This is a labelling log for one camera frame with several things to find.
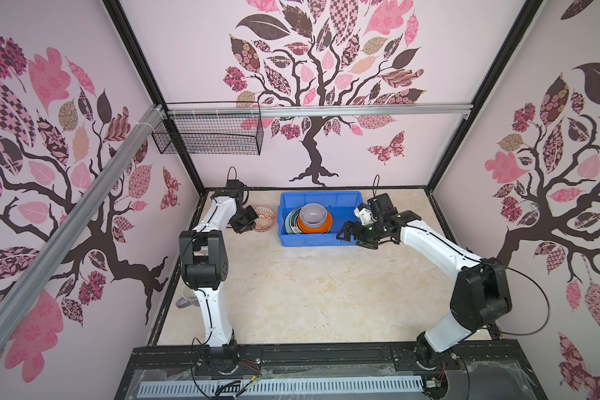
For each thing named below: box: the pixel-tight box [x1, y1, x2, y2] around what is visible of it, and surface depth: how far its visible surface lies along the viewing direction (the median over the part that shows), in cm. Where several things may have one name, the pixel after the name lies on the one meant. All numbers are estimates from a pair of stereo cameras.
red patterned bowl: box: [255, 205, 277, 233], surface depth 102 cm
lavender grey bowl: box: [299, 203, 328, 229], surface depth 102 cm
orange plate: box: [296, 210, 333, 235], surface depth 102 cm
